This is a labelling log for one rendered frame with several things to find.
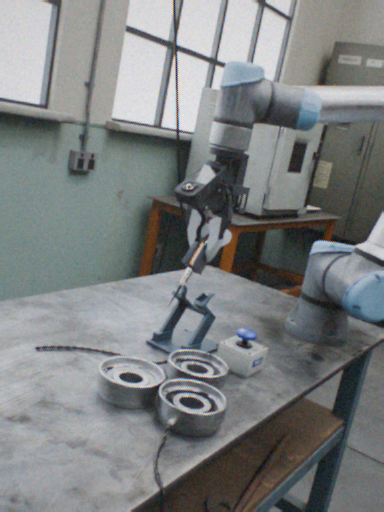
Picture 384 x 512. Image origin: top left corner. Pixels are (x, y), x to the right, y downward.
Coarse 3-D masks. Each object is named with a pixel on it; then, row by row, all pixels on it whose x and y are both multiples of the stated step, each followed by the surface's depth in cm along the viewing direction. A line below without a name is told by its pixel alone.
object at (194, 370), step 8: (176, 352) 101; (184, 352) 103; (192, 352) 103; (200, 352) 103; (168, 360) 97; (176, 360) 100; (208, 360) 103; (216, 360) 102; (168, 368) 97; (176, 368) 95; (184, 368) 98; (192, 368) 101; (200, 368) 101; (208, 368) 100; (224, 368) 100; (168, 376) 97; (176, 376) 95; (184, 376) 94; (192, 376) 94; (200, 376) 94; (208, 376) 94; (216, 376) 95; (224, 376) 96; (216, 384) 95; (224, 384) 97
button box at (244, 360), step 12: (228, 348) 107; (240, 348) 108; (252, 348) 109; (264, 348) 110; (228, 360) 108; (240, 360) 106; (252, 360) 106; (264, 360) 111; (240, 372) 106; (252, 372) 108
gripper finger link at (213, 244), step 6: (210, 222) 107; (216, 222) 106; (210, 228) 107; (216, 228) 106; (210, 234) 107; (216, 234) 106; (228, 234) 110; (210, 240) 107; (216, 240) 106; (222, 240) 107; (228, 240) 111; (210, 246) 107; (216, 246) 107; (210, 252) 108; (216, 252) 108; (210, 258) 108
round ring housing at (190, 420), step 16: (176, 384) 90; (192, 384) 91; (208, 384) 91; (160, 400) 84; (176, 400) 86; (192, 400) 89; (224, 400) 87; (160, 416) 85; (176, 416) 82; (192, 416) 81; (208, 416) 82; (224, 416) 85; (176, 432) 83; (192, 432) 83; (208, 432) 84
